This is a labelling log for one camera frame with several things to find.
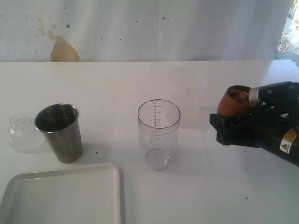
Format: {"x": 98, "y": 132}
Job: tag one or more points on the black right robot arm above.
{"x": 264, "y": 117}

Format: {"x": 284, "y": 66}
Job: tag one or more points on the translucent white plastic container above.
{"x": 186, "y": 85}

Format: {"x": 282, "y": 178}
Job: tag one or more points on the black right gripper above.
{"x": 274, "y": 128}

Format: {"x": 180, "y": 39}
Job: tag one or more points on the clear dome strainer lid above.
{"x": 23, "y": 137}

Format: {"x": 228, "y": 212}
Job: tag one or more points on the clear plastic shaker cup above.
{"x": 158, "y": 122}

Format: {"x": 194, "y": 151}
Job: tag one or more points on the stainless steel cup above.
{"x": 59, "y": 125}

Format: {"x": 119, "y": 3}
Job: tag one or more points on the white metal tray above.
{"x": 83, "y": 195}

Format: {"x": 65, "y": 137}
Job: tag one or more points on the coins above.
{"x": 239, "y": 96}

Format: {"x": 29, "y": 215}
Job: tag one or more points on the brown wooden cup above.
{"x": 228, "y": 107}

